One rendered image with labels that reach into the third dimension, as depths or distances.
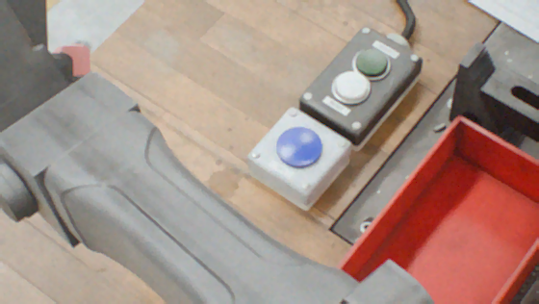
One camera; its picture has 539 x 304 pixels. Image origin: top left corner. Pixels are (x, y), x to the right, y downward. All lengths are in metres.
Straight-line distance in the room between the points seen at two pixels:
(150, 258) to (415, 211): 0.50
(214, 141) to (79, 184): 0.48
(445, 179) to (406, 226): 0.06
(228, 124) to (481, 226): 0.25
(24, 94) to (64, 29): 1.65
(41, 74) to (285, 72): 0.45
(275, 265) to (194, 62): 0.61
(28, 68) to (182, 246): 0.18
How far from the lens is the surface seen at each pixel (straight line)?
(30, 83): 0.63
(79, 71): 0.80
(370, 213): 0.98
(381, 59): 1.02
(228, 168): 1.00
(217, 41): 1.08
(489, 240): 0.97
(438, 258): 0.95
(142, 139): 0.56
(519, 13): 1.11
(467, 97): 0.99
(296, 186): 0.95
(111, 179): 0.54
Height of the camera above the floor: 1.76
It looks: 58 degrees down
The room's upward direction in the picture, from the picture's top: 4 degrees counter-clockwise
